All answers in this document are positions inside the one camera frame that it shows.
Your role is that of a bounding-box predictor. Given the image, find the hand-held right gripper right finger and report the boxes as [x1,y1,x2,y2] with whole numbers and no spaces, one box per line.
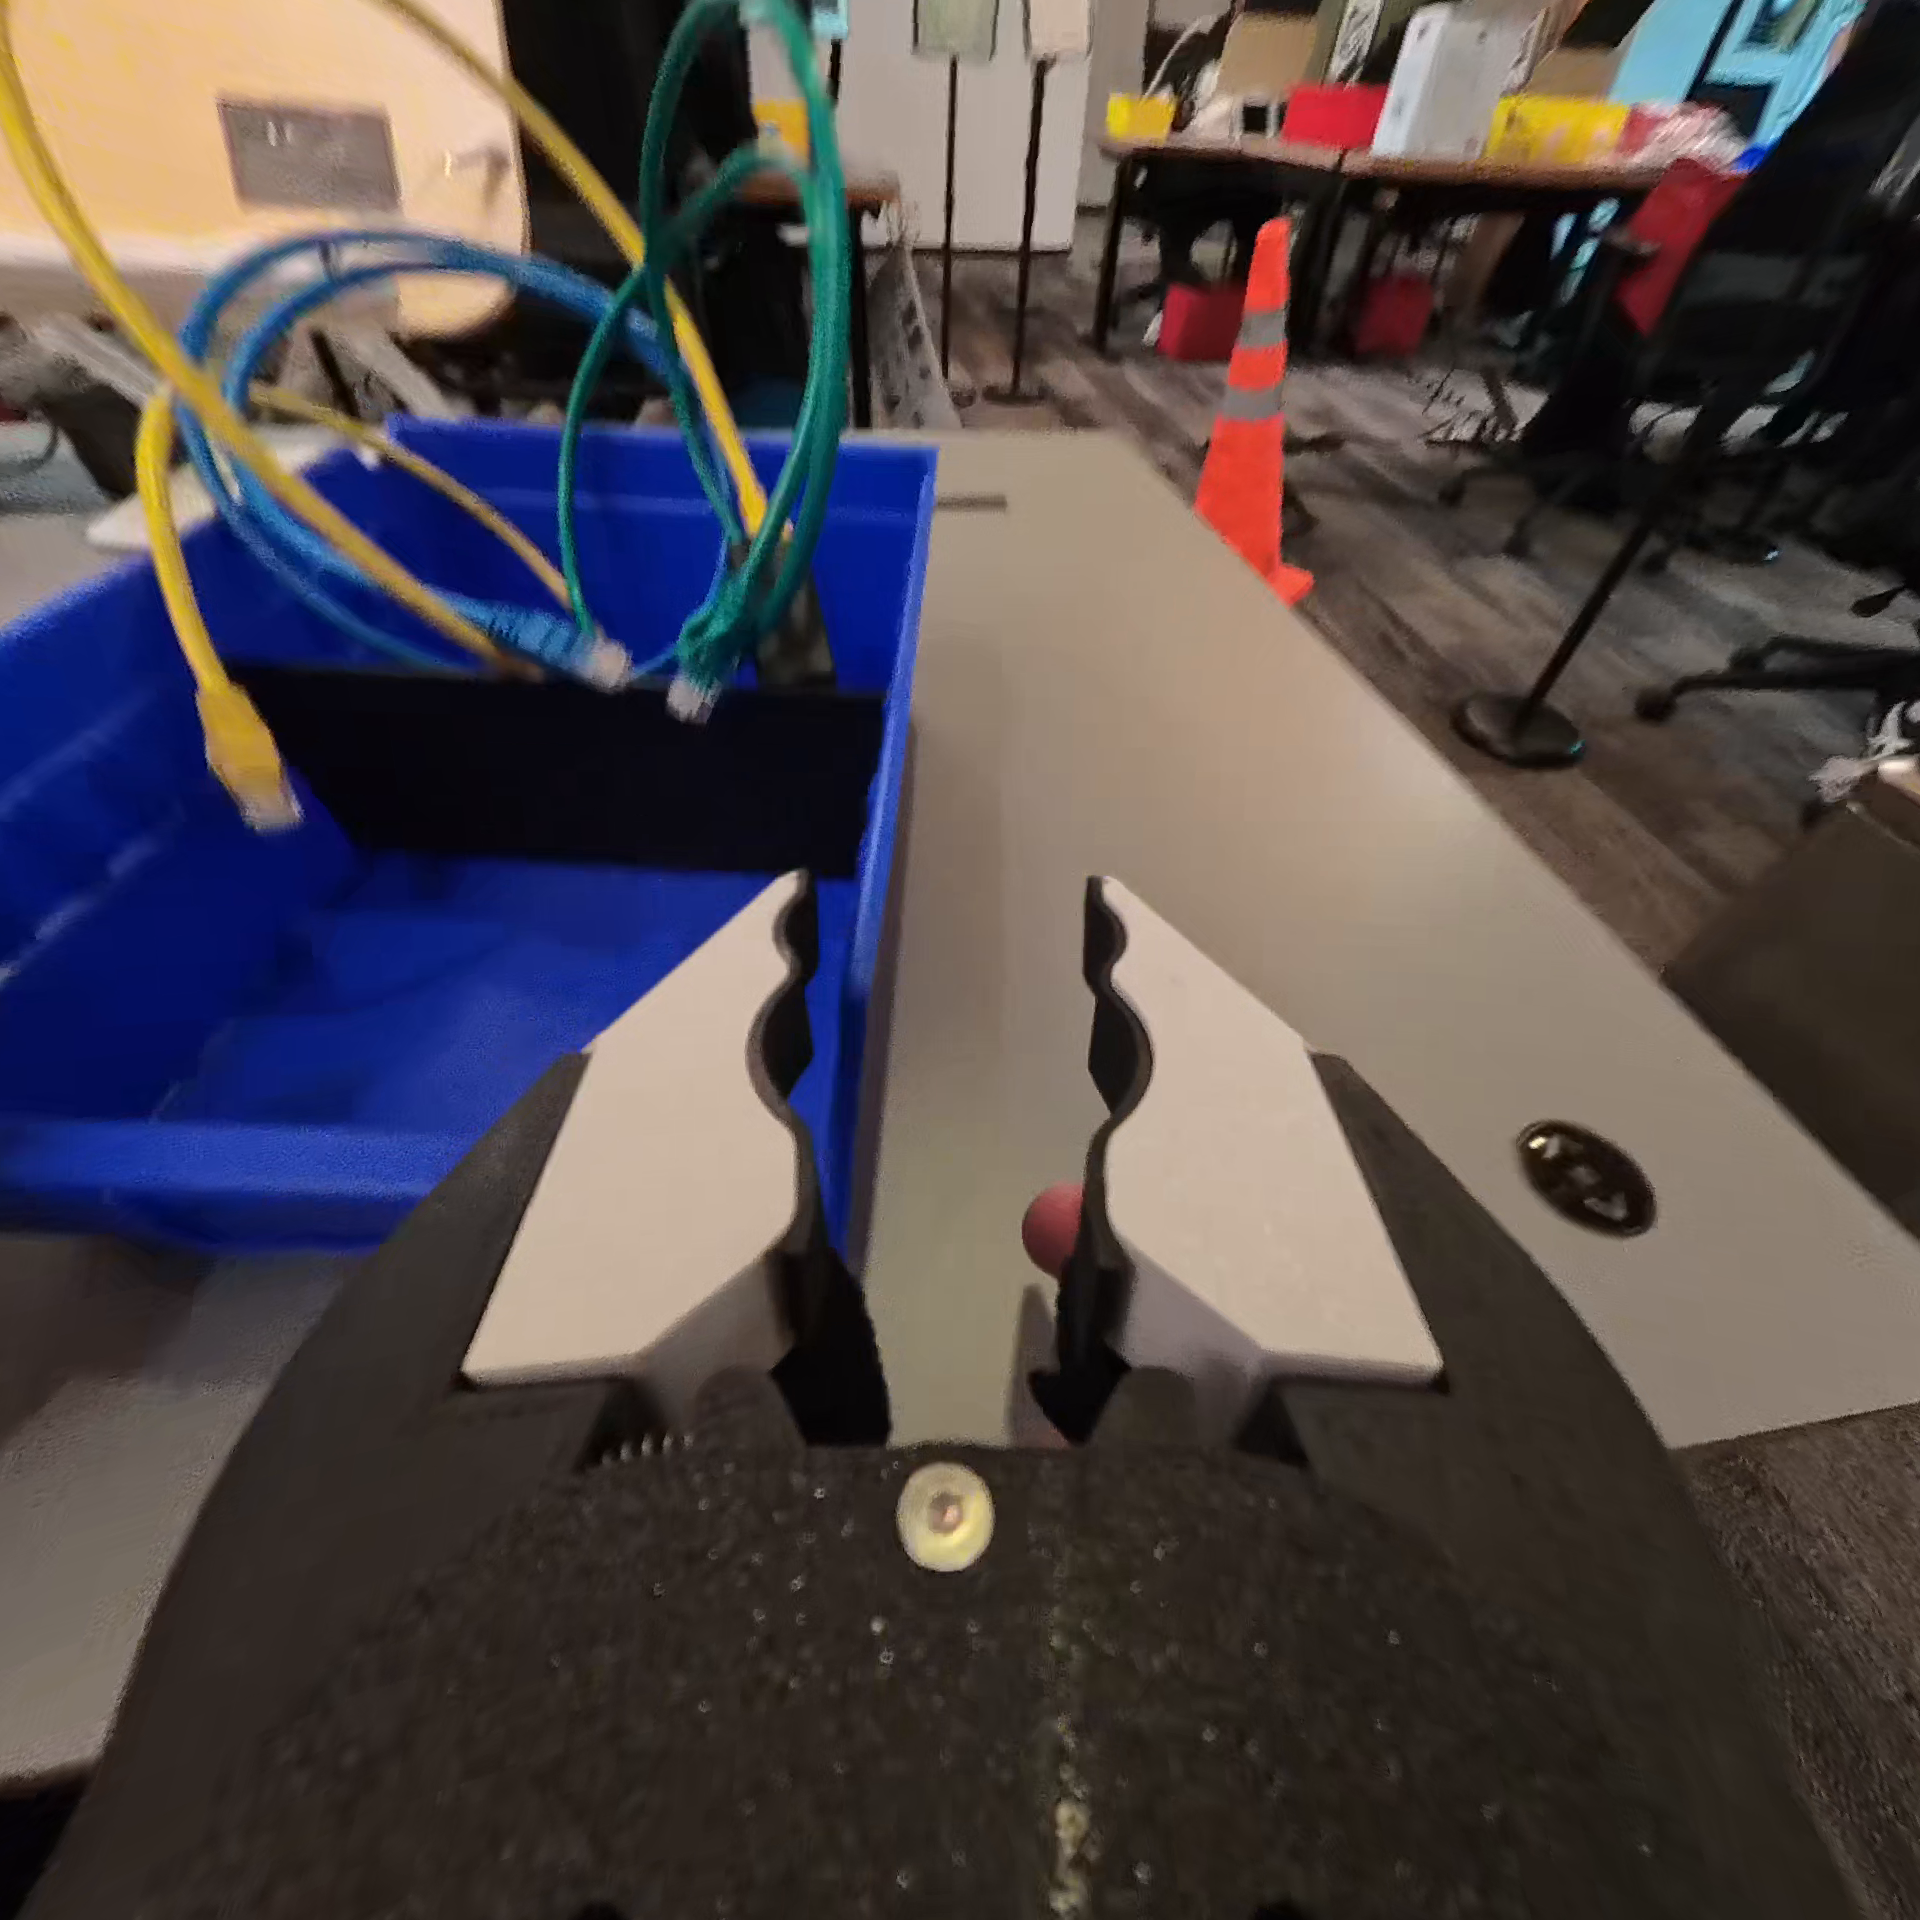
[1079,879,1449,1391]

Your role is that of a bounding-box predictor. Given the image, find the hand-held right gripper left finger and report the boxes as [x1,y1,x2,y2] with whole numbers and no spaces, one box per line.
[461,871,889,1401]

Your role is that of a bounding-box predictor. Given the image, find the blue plastic bin with divider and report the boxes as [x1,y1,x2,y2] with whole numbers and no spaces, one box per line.
[0,417,941,1255]

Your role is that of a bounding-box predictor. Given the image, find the blue ethernet cable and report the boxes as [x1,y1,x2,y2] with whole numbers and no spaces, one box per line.
[176,231,752,693]

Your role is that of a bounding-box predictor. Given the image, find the green ethernet cable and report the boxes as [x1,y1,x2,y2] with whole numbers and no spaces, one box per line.
[559,0,857,725]

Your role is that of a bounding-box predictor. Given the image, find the black ethernet port block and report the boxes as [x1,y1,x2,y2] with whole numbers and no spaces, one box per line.
[728,527,838,695]

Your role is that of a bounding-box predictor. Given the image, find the yellow ethernet cable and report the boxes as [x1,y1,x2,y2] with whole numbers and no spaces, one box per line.
[0,0,776,835]

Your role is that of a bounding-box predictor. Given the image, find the black round table grommet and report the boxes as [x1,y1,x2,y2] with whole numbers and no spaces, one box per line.
[1518,1123,1658,1239]

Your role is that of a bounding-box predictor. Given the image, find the black round base stand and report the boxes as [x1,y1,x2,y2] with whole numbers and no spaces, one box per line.
[1457,434,1666,770]

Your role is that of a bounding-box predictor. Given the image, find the orange traffic cone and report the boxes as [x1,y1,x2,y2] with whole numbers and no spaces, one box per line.
[1191,218,1320,608]

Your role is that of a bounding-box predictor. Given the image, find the brown wooden desk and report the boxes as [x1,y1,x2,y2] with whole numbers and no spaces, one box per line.
[1335,147,1674,361]
[1094,133,1353,359]

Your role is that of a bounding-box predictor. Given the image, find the black office chair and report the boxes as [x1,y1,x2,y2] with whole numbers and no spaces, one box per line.
[1499,0,1920,723]

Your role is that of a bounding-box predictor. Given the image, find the white cardboard box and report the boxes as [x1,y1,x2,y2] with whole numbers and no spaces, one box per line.
[1373,0,1521,160]

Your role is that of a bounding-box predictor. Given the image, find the white paper sign stand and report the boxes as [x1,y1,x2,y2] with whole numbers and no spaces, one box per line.
[991,0,1095,408]

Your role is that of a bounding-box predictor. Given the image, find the pale green paper sign stand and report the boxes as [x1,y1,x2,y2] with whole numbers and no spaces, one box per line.
[912,0,1003,406]

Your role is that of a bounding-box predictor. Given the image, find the folded wooden table top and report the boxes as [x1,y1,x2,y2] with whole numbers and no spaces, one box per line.
[0,0,529,337]

